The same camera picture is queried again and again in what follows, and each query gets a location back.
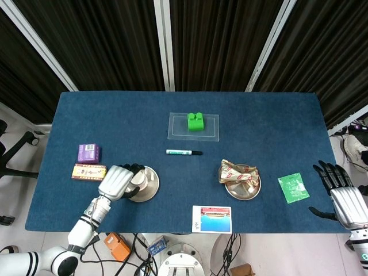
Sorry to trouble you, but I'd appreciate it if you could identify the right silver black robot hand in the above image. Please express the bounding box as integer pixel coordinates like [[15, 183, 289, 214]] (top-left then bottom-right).
[[309, 160, 368, 231]]

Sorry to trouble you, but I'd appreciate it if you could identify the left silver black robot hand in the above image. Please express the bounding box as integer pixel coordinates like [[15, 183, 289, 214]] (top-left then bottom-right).
[[98, 163, 146, 202]]

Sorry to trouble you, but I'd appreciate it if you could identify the gold red snack wrapper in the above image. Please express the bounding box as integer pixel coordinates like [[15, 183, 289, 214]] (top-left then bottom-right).
[[220, 159, 259, 190]]

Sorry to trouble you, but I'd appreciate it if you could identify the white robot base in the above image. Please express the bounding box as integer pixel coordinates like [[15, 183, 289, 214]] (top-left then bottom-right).
[[158, 243, 206, 276]]

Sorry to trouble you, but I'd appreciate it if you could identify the yellow red flat box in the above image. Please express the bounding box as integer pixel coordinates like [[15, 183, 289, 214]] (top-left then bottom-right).
[[71, 163, 108, 182]]

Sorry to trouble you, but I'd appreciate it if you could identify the round stainless steel plate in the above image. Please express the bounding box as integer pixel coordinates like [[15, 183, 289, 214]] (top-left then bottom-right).
[[224, 163, 262, 201], [126, 166, 160, 203]]

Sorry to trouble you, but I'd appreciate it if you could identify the purple cardboard box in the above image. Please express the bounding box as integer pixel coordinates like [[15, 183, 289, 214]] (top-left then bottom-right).
[[78, 143, 102, 165]]

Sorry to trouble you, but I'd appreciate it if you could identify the green sachet packet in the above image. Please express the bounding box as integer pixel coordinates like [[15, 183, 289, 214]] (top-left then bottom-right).
[[277, 172, 311, 205]]

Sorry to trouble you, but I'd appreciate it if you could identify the blue table cloth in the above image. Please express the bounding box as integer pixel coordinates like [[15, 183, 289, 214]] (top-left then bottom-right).
[[25, 91, 355, 235]]

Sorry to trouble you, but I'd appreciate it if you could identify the orange box device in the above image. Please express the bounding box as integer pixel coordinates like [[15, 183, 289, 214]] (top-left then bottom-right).
[[103, 232, 132, 262]]

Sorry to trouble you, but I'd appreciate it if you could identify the green white marker pen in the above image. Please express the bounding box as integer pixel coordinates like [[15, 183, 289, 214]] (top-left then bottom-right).
[[166, 148, 204, 156]]

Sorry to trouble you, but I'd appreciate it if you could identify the small blue printed box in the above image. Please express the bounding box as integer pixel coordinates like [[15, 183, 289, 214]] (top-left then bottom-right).
[[147, 235, 169, 256]]

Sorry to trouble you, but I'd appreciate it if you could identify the green toy building brick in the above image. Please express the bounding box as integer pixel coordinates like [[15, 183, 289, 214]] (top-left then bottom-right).
[[187, 112, 205, 133]]

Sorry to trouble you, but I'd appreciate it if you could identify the black office chair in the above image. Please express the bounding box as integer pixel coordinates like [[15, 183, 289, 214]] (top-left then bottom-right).
[[0, 119, 40, 179]]

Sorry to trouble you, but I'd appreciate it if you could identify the clear acrylic rectangular tray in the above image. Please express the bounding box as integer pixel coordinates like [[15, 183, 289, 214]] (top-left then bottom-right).
[[167, 112, 220, 143]]

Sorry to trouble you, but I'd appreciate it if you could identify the postcard with blue photo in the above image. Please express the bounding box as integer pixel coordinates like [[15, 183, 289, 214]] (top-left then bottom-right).
[[191, 205, 232, 234]]

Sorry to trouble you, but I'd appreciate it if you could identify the dark pleated curtain panel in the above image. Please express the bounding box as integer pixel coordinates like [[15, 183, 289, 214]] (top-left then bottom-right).
[[0, 8, 71, 124], [169, 0, 284, 92], [254, 0, 368, 131], [13, 0, 166, 92]]

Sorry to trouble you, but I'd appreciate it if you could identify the black cable bundle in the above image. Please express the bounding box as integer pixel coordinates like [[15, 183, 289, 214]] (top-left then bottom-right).
[[217, 233, 241, 276], [80, 233, 159, 276]]

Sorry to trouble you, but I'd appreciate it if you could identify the white frame post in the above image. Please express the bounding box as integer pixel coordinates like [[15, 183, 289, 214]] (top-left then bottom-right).
[[0, 0, 79, 92], [245, 0, 293, 93], [154, 0, 176, 92]]

